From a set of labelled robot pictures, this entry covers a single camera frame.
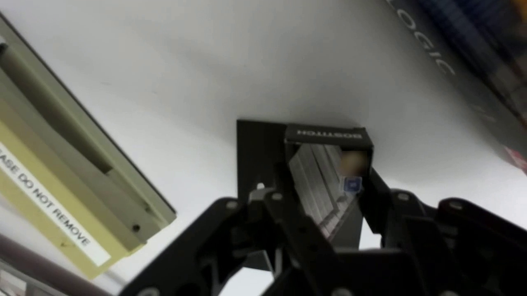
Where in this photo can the small black box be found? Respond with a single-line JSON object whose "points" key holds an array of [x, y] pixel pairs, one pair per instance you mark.
{"points": [[257, 153]]}

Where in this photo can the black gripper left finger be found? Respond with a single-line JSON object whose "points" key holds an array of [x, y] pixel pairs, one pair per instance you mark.
{"points": [[247, 236]]}

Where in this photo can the blue cover book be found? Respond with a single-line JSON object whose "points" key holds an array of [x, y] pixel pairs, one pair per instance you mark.
{"points": [[482, 60]]}

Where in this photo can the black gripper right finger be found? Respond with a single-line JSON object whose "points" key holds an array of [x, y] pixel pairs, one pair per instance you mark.
{"points": [[454, 247]]}

